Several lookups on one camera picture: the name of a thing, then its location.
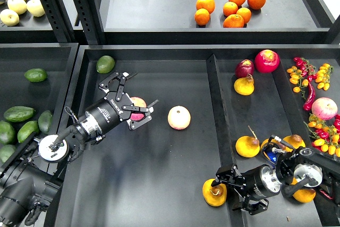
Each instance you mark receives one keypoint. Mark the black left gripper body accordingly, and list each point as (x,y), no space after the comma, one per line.
(108,112)

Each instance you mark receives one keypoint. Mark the pink red apple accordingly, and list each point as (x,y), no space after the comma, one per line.
(139,102)

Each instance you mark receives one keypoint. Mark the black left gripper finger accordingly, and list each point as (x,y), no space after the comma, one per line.
(115,84)
(133,125)

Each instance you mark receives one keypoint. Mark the black tray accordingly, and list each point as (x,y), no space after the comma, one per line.
(56,59)
(153,176)

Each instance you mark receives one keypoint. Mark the orange middle right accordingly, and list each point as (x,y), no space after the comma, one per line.
(245,13)

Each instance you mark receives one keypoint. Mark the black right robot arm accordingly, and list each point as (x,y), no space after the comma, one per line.
(290,171)

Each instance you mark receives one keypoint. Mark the pale yellow pear front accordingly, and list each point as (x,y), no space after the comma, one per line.
(9,17)

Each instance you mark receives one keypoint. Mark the black left tray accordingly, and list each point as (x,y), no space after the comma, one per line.
(56,59)

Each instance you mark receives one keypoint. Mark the black shelf frame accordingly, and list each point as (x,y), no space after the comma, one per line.
(171,22)

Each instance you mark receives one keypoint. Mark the dark avocado left edge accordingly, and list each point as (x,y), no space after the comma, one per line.
(7,133)

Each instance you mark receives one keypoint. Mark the orange centre small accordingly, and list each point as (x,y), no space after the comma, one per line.
(230,8)

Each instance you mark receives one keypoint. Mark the yellow pear brown top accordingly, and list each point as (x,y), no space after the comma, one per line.
(295,141)

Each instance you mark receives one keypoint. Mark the orange front bottom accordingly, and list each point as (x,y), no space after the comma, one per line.
(233,21)

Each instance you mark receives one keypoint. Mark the orange lower left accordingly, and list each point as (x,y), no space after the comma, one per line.
(202,17)

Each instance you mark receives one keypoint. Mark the cherry tomato bunch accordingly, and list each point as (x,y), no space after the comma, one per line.
(303,73)
(324,135)

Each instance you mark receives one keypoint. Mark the green avocado left tray middle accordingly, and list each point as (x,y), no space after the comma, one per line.
(26,130)

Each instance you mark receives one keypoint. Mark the orange top left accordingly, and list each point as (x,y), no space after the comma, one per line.
(208,5)

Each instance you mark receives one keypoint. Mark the yellow pear right tray bottom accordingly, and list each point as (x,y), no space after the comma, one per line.
(304,195)

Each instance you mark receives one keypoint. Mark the red chili pepper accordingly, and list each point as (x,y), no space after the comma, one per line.
(310,99)

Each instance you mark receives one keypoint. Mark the pink apple far right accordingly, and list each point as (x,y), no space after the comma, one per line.
(324,108)

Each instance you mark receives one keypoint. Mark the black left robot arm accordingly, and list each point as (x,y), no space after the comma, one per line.
(30,176)

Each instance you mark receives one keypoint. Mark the green avocado left tray right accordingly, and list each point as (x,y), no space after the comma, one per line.
(45,121)

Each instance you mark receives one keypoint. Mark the lower cherry tomato bunch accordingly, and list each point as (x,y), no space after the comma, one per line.
(324,135)

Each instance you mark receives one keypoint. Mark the pale yellow pink apple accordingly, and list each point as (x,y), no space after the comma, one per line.
(179,117)

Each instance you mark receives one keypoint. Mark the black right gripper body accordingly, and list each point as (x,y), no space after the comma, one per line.
(258,183)

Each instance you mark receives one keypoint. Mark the dark red small apple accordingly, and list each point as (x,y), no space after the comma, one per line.
(244,68)

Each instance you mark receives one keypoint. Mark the red apple right tray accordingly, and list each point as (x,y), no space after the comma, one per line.
(266,61)

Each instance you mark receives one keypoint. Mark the pale yellow pear right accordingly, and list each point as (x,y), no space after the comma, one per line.
(35,8)

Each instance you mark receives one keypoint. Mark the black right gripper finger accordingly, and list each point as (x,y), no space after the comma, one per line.
(253,209)
(228,175)

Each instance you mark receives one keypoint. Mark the upper cherry tomato bunch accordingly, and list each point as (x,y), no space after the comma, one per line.
(303,73)

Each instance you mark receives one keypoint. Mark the green avocado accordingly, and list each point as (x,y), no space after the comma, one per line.
(6,152)

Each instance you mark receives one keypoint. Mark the green avocado tray corner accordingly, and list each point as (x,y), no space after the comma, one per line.
(105,64)

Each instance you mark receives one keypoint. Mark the green avocado left tray top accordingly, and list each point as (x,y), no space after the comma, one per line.
(36,75)

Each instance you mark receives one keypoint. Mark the dark green avocado left tray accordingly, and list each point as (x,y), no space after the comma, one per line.
(19,113)

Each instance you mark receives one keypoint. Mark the black centre tray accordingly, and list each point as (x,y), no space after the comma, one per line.
(153,176)

